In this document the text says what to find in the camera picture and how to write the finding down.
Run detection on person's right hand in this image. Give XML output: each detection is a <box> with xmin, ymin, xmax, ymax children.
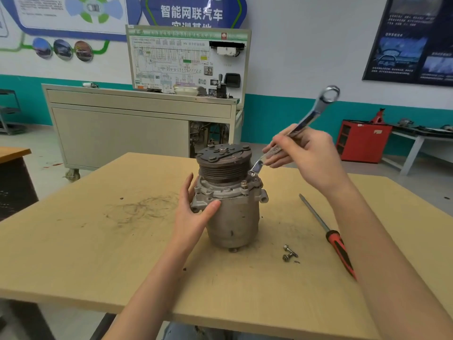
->
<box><xmin>262</xmin><ymin>124</ymin><xmax>349</xmax><ymax>195</ymax></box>

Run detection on person's left hand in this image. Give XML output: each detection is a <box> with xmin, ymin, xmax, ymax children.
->
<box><xmin>172</xmin><ymin>173</ymin><xmax>222</xmax><ymax>252</ymax></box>

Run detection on grey metal compressor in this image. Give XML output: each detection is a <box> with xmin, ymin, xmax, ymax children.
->
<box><xmin>190</xmin><ymin>143</ymin><xmax>269</xmax><ymax>253</ymax></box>

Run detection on silver combination wrench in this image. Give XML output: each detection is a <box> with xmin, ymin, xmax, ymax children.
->
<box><xmin>248</xmin><ymin>85</ymin><xmax>341</xmax><ymax>176</ymax></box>

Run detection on person's left forearm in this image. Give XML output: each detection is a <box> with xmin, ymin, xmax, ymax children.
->
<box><xmin>102</xmin><ymin>241</ymin><xmax>195</xmax><ymax>340</ymax></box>

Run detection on person's right forearm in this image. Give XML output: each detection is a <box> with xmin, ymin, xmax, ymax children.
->
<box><xmin>323</xmin><ymin>177</ymin><xmax>453</xmax><ymax>340</ymax></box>

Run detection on red metal tool cabinet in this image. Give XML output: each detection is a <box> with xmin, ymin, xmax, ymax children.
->
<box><xmin>335</xmin><ymin>119</ymin><xmax>393</xmax><ymax>164</ymax></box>

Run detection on grey metal training cabinet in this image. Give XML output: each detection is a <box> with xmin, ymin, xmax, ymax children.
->
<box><xmin>41</xmin><ymin>83</ymin><xmax>245</xmax><ymax>182</ymax></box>

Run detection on person's blue jeans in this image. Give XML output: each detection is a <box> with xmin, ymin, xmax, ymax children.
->
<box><xmin>161</xmin><ymin>321</ymin><xmax>294</xmax><ymax>340</ymax></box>

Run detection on white wiring diagram board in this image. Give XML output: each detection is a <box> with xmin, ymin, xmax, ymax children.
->
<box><xmin>125</xmin><ymin>25</ymin><xmax>252</xmax><ymax>99</ymax></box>

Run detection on grey metal workbench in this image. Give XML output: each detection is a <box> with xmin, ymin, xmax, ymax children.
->
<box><xmin>381</xmin><ymin>118</ymin><xmax>453</xmax><ymax>176</ymax></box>

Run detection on wooden side table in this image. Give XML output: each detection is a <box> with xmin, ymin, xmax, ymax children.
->
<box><xmin>0</xmin><ymin>146</ymin><xmax>39</xmax><ymax>222</ymax></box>

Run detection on grey metal shelf rack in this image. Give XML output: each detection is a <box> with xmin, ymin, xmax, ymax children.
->
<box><xmin>0</xmin><ymin>89</ymin><xmax>27</xmax><ymax>136</ymax></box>

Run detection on red black handled screwdriver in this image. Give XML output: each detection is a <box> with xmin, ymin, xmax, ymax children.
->
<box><xmin>299</xmin><ymin>193</ymin><xmax>358</xmax><ymax>281</ymax></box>

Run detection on blue hexagonal wall sign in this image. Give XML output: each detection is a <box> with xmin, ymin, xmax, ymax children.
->
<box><xmin>140</xmin><ymin>0</ymin><xmax>248</xmax><ymax>30</ymax></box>

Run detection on dark wall poster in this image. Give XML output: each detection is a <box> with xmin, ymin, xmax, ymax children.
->
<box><xmin>362</xmin><ymin>0</ymin><xmax>453</xmax><ymax>87</ymax></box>

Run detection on blue white wall display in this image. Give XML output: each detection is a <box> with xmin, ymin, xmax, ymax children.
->
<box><xmin>0</xmin><ymin>0</ymin><xmax>142</xmax><ymax>63</ymax></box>

